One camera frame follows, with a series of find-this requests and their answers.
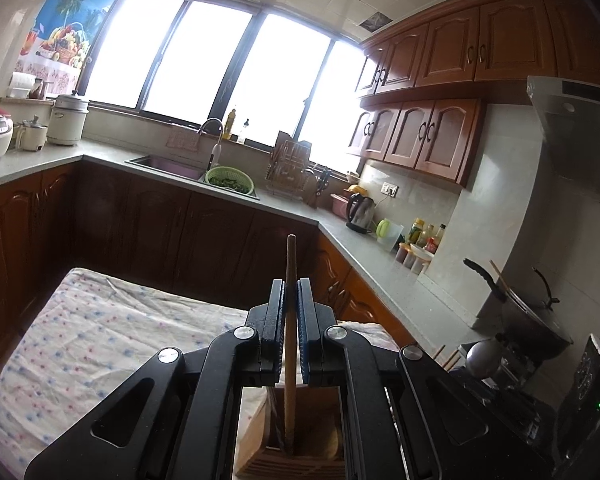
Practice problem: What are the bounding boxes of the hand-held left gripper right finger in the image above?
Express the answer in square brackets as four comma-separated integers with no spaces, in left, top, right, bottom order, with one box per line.
[296,277,566,480]

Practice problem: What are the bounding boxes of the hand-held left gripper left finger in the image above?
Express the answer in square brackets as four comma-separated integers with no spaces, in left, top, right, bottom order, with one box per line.
[24,280,287,480]

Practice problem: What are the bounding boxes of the wooden utensil holder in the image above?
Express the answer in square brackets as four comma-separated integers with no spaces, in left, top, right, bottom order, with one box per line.
[234,385,348,480]

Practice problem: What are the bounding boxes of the grey kitchen countertop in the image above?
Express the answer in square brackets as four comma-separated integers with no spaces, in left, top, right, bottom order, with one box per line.
[0,140,496,351]

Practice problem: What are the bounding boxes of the green and white jug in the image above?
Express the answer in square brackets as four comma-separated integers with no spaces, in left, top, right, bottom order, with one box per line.
[376,218,405,253]

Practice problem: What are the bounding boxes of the electric kettle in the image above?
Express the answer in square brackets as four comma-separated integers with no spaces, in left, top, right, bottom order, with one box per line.
[345,192,377,235]

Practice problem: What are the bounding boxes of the knife block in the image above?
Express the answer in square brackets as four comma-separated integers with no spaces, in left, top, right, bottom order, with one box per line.
[310,167,333,208]

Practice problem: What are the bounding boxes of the green colander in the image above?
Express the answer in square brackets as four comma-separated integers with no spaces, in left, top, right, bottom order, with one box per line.
[205,166,256,197]

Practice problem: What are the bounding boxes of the red label sauce bottle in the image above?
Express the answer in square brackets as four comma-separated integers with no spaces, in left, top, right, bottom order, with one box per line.
[426,223,447,255]

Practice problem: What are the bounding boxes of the dish rack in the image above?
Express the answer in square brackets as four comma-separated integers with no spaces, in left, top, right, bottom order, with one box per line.
[266,130,318,196]

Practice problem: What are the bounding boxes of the floral white tablecloth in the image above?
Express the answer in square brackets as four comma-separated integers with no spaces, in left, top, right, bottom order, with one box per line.
[0,266,401,480]

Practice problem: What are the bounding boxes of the shiny metal ladle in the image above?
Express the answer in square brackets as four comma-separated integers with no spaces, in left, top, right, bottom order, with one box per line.
[465,337,503,380]

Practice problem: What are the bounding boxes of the kitchen sink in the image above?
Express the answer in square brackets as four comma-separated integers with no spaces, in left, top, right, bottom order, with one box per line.
[125,154,261,201]

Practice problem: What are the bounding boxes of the wooden cooking chopstick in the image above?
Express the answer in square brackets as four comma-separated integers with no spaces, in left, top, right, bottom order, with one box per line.
[489,259,515,297]

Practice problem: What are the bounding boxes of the pink dish cloth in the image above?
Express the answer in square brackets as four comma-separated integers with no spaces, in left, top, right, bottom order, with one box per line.
[166,127,202,153]

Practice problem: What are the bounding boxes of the gas stove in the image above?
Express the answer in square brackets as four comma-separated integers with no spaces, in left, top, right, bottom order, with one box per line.
[450,342,561,456]

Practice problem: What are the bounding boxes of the dark wok with lid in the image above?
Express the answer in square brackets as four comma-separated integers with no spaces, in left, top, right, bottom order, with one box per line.
[462,257,576,361]

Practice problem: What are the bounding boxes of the kitchen window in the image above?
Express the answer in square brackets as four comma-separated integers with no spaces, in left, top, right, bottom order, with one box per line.
[82,0,368,173]

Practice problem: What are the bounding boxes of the black appliance with green light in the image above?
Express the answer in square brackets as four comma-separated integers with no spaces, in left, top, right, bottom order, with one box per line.
[552,332,600,476]

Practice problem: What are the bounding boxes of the large white steamer pot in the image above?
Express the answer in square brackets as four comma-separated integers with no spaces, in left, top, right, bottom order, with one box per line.
[46,91,90,147]

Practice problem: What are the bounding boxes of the small white electric pot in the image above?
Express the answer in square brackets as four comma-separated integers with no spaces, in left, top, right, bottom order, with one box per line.
[12,116,48,152]

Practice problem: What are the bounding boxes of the ceiling vent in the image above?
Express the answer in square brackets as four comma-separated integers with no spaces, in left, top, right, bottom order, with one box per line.
[359,11,395,32]

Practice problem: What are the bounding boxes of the range hood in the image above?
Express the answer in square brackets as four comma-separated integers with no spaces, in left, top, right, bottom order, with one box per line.
[526,75,600,201]

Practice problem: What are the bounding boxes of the wooden wall cabinets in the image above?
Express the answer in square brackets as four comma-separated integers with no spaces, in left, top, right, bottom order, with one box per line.
[347,0,600,188]

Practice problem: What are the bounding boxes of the wall poster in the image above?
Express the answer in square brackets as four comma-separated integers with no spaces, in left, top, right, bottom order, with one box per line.
[15,0,123,98]

